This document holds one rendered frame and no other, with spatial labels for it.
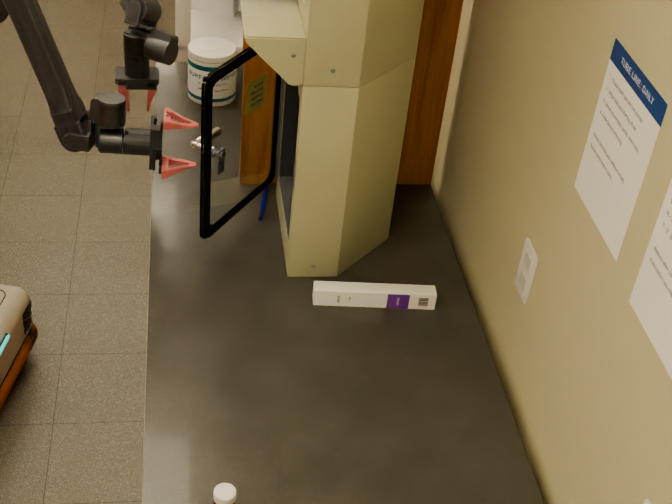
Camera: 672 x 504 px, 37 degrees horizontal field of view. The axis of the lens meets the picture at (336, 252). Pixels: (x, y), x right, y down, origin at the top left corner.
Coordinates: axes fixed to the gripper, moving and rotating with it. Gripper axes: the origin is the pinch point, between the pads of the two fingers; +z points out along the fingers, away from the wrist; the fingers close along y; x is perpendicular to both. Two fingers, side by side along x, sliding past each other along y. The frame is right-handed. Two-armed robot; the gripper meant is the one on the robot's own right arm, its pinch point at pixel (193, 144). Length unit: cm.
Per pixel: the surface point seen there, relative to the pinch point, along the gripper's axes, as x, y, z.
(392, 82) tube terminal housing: -7.3, 21.4, 39.0
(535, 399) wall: -58, -18, 65
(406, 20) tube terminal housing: -6, 34, 40
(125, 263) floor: 113, -115, -18
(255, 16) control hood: -7.6, 33.2, 10.0
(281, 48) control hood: -16.5, 31.0, 14.6
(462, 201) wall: 5, -14, 64
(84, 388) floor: 49, -118, -28
